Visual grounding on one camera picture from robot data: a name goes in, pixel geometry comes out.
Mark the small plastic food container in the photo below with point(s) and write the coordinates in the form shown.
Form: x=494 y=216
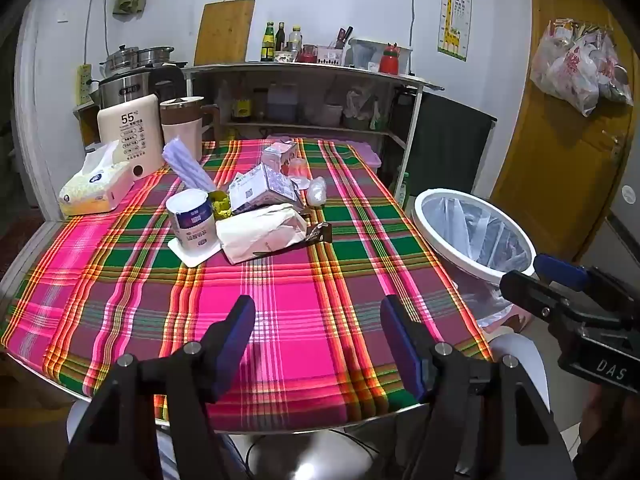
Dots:
x=331 y=114

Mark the grey purple drink carton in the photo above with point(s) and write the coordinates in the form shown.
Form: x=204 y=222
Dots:
x=260 y=187

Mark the yellow label bottle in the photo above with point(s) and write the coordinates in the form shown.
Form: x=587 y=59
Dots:
x=241 y=107

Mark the plastic bags on shelf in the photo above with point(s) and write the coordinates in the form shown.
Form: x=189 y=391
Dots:
x=365 y=107

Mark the translucent bin liner bag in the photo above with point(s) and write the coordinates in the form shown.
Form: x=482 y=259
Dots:
x=475 y=240

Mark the pink utensil box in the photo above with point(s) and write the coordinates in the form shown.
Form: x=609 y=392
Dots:
x=330 y=56

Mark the yellow snack wrapper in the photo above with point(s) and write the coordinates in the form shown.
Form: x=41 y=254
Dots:
x=220 y=205

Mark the hanging plastic bags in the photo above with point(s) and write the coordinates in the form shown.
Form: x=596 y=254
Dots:
x=575 y=70

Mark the dark liquid jug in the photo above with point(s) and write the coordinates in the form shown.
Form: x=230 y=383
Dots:
x=282 y=105

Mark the kitchen knives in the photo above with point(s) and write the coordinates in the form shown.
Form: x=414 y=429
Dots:
x=342 y=37

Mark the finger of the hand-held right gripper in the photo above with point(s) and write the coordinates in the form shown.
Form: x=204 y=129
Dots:
x=560 y=270
x=530 y=292

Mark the pink green plaid tablecloth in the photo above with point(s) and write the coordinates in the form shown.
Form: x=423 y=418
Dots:
x=280 y=300

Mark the giraffe wall poster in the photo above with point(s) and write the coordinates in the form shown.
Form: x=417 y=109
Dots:
x=455 y=15

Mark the black cooktop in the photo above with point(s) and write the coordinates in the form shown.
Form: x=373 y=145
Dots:
x=172 y=64

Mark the white wall socket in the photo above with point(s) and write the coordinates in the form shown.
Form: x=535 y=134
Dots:
x=62 y=15

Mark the clear oil bottle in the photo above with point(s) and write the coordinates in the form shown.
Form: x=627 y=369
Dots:
x=295 y=40

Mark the white yellow tissue pack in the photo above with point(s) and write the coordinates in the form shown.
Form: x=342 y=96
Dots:
x=95 y=190

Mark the steel kitchen shelf unit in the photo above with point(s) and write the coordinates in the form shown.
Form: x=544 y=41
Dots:
x=310 y=69

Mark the green glass bottle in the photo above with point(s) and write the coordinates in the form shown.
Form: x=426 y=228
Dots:
x=267 y=45

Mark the red cup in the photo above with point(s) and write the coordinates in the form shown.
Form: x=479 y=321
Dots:
x=309 y=54

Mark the wooden cutting board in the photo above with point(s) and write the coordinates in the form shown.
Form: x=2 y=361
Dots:
x=225 y=32

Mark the white lotion bottle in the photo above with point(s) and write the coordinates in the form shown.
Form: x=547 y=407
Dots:
x=130 y=130

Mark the purple cloth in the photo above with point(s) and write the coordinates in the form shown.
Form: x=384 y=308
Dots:
x=187 y=165

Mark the patterned bowl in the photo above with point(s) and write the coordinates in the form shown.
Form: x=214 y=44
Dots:
x=286 y=57

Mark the steel rice cooker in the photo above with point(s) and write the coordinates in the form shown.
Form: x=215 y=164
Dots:
x=125 y=90

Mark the yellow wooden door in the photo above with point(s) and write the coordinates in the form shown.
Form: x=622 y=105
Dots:
x=555 y=160

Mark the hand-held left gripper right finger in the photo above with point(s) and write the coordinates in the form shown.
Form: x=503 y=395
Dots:
x=400 y=340

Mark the white square coaster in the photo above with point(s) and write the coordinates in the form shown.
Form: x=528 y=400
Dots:
x=187 y=258

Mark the clear plastic storage container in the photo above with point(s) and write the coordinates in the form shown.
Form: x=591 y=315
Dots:
x=362 y=52

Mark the white milk powder can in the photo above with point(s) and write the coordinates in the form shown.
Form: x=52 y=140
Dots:
x=192 y=220

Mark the white paper bag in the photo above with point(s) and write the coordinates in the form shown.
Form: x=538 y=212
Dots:
x=260 y=232

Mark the yellow power strip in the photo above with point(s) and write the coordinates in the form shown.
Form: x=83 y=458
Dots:
x=83 y=85

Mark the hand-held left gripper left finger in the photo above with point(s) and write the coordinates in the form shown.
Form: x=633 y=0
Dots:
x=240 y=330

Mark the white round trash bin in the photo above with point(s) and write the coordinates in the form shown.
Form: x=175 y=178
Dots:
x=425 y=220

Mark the black folding panel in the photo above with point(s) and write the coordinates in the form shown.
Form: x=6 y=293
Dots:
x=450 y=145

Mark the steel pot with lid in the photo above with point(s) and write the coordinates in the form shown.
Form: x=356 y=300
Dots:
x=156 y=55
x=122 y=57

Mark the pink milk carton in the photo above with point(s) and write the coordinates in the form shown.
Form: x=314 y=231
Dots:
x=277 y=155

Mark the clear plastic wrap ball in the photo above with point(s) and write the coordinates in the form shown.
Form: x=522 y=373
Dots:
x=316 y=192

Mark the clear plastic cup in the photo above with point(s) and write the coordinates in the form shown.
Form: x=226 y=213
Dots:
x=298 y=172

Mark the green plastic bottle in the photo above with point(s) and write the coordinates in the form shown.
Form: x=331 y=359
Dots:
x=403 y=190

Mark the beige container with brown lid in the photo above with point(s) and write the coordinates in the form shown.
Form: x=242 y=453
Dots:
x=182 y=120

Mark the dark sauce bottle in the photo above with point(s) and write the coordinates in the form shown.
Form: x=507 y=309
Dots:
x=280 y=37

